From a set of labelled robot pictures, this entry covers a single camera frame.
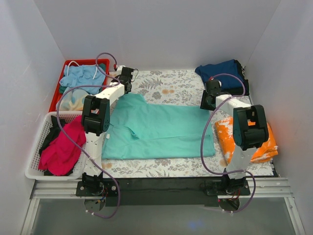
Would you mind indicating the pastel patterned garment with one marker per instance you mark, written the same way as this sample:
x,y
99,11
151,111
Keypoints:
x,y
73,101

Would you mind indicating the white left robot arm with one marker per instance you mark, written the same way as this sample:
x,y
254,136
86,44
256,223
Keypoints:
x,y
96,121

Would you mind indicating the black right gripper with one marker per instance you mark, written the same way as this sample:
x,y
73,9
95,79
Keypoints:
x,y
205,103

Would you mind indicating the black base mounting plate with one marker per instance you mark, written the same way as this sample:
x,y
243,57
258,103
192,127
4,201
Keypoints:
x,y
160,191

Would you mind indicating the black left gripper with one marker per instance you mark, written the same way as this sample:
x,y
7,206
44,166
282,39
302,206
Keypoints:
x,y
128,87

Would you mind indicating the red plastic basket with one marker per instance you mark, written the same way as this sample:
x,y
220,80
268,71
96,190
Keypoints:
x,y
88,62

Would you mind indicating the orange white tie-dye t-shirt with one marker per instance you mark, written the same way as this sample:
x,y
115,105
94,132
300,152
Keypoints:
x,y
265,153

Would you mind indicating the teal t-shirt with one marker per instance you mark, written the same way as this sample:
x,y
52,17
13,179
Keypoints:
x,y
140,131

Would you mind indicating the magenta garment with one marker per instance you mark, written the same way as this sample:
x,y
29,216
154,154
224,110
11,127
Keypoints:
x,y
63,153

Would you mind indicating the aluminium rail frame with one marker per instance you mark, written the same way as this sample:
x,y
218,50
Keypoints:
x,y
261,187

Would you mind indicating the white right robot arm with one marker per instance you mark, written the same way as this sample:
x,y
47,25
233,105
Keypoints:
x,y
250,131

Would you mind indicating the folded blue t-shirt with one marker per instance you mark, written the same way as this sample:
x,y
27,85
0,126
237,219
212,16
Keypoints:
x,y
207,71

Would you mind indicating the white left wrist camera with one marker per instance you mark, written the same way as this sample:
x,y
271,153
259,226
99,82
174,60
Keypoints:
x,y
118,68

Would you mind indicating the black garment in basket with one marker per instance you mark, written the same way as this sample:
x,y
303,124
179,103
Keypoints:
x,y
52,135

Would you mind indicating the white plastic basket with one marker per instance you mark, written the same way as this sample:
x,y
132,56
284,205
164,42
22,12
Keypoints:
x,y
32,171

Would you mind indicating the light blue garment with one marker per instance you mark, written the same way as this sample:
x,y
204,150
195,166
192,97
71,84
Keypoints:
x,y
81,75

